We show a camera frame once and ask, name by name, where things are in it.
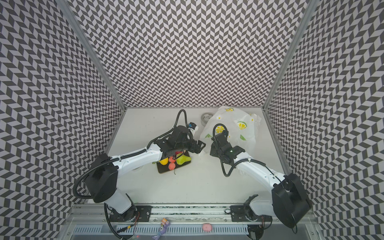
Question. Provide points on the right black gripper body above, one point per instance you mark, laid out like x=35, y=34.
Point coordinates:
x=217, y=148

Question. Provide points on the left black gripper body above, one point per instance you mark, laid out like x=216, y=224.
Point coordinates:
x=189, y=146

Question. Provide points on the green fake pear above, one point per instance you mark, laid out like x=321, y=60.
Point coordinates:
x=181, y=159

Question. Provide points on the red fake strawberry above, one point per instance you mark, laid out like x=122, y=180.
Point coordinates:
x=172, y=159

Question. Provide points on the yellow fake lemon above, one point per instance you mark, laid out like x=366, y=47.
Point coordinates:
x=164, y=162

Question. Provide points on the peach fake apple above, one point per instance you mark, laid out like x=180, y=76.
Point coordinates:
x=171, y=166

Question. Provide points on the white plastic bag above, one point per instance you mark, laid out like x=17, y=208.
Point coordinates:
x=243, y=128

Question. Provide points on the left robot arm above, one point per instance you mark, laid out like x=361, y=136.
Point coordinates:
x=101, y=182

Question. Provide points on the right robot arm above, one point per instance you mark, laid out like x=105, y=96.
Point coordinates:
x=290, y=202

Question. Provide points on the grey tape roll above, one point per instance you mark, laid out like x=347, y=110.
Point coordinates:
x=205, y=118

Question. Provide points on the black square tray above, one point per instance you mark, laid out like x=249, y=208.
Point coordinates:
x=164, y=169

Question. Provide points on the pink round toy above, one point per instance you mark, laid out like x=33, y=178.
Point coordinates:
x=207, y=228

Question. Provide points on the purple toy figure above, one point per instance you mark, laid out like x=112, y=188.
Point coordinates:
x=163, y=229

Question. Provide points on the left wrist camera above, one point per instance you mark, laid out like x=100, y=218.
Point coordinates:
x=192, y=126

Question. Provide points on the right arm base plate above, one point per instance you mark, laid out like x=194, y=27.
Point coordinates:
x=240, y=213

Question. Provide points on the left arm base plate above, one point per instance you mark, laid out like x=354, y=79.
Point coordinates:
x=143, y=213

